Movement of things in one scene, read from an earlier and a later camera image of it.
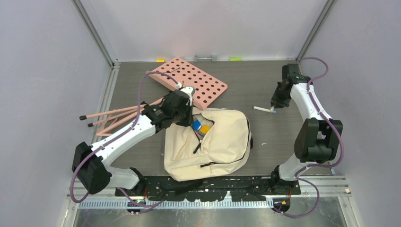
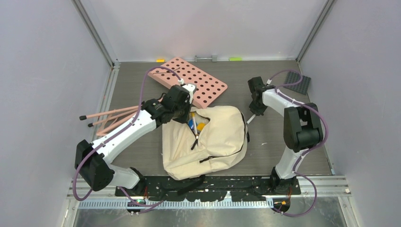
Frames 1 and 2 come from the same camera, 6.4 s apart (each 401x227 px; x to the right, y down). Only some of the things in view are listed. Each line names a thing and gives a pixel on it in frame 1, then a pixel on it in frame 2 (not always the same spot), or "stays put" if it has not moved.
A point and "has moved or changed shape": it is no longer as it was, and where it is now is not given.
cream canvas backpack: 223,151 stays put
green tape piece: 235,59 stays put
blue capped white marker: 271,110 has moved or changed shape
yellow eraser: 204,128 has moved or changed shape
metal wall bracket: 214,58 stays put
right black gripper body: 279,98 -> 257,108
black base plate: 244,187 stays put
